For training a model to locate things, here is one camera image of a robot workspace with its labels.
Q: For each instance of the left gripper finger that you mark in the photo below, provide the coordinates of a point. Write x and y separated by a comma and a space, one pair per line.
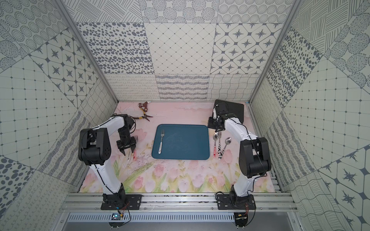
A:
122, 149
132, 147

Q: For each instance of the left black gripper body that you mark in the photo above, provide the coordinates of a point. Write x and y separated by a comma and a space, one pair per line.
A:
126, 144

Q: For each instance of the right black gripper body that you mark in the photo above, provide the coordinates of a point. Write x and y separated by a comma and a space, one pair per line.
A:
213, 123

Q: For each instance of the cow pattern handled fork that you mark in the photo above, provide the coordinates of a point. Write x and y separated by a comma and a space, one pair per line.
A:
219, 144

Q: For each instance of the pink handled spoon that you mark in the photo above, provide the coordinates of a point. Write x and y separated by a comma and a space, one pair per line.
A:
215, 138

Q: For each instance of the white handled fork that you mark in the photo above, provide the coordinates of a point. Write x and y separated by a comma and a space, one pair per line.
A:
161, 143

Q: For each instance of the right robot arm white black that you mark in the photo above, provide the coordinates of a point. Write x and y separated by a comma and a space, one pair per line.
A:
254, 154

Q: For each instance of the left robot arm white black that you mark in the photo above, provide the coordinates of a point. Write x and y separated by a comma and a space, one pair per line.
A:
95, 152

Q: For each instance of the black plastic tool case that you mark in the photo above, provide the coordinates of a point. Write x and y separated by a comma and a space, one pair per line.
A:
225, 108

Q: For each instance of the teal plastic tray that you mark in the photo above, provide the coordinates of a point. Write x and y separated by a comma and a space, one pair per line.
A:
182, 142

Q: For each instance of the dark red hand tool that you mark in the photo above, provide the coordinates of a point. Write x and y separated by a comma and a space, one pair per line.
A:
144, 106

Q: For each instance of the left controller board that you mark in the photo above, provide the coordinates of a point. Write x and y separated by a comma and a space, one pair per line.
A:
116, 220

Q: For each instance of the controller board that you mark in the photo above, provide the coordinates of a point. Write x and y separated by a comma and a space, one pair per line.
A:
116, 220
241, 220

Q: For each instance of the right controller board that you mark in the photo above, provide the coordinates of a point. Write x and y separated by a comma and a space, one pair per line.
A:
241, 220

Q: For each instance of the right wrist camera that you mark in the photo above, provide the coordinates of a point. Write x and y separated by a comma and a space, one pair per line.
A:
214, 115

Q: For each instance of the cow pattern handled spoon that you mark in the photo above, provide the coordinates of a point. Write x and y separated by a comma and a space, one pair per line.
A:
227, 142

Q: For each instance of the yellow handled pliers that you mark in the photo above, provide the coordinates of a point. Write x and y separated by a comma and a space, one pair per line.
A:
144, 116

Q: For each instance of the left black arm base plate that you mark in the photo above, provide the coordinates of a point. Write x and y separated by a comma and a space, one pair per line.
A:
118, 202

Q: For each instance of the aluminium mounting rail frame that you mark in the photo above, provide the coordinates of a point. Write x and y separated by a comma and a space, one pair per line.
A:
178, 202

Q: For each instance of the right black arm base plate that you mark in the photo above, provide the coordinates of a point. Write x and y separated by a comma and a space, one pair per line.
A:
231, 201

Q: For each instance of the white perforated cable duct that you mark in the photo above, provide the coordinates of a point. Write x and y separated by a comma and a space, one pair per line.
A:
155, 217

